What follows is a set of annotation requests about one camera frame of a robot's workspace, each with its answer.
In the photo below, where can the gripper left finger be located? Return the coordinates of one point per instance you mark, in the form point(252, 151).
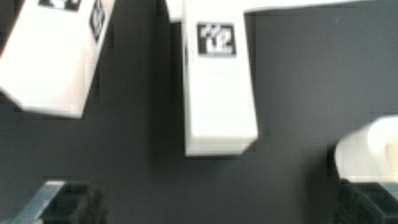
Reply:
point(67, 203)

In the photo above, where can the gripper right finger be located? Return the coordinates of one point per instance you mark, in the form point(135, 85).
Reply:
point(368, 203)

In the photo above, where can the white desk leg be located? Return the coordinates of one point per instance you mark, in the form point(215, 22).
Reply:
point(50, 55)
point(220, 123)

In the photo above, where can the white desk top tray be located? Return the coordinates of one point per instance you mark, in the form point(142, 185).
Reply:
point(366, 152)

